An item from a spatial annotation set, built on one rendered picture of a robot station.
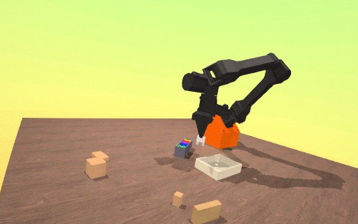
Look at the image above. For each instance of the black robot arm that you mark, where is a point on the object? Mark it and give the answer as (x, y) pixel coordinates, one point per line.
(228, 71)

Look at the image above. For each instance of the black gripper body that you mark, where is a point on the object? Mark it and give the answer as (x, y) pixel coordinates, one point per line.
(205, 109)

